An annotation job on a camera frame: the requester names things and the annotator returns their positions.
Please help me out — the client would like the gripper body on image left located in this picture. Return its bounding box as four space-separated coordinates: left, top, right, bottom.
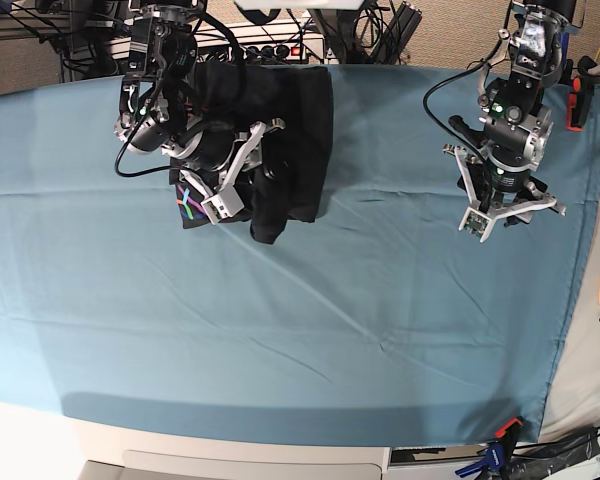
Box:
179 122 261 199

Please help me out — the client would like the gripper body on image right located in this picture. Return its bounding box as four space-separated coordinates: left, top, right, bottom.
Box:
443 143 550 208

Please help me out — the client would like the dark grey T-shirt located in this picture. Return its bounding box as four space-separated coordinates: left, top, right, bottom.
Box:
189 63 334 244

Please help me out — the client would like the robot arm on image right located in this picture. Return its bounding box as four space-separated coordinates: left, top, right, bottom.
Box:
438 1 579 240

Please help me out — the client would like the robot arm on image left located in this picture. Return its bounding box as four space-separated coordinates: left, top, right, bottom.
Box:
114 1 291 209

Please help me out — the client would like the white power strip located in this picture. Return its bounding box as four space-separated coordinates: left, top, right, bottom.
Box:
196 30 325 65

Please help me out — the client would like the orange black clamp top right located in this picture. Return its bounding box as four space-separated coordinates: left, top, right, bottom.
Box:
566 76 595 132

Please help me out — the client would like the teal table cloth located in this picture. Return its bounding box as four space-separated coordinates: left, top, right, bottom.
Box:
0 66 600 447

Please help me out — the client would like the blue orange clamp bottom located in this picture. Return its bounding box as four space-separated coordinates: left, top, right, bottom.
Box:
455 416 524 479

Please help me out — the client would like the black plastic bag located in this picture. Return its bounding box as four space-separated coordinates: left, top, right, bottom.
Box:
501 426 600 480

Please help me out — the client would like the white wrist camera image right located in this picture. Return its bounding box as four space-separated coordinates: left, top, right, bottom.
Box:
458 206 496 243

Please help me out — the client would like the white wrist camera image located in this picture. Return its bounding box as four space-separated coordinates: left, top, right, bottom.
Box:
458 206 496 243
201 186 244 225

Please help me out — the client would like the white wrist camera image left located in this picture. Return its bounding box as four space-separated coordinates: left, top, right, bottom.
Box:
201 186 244 225

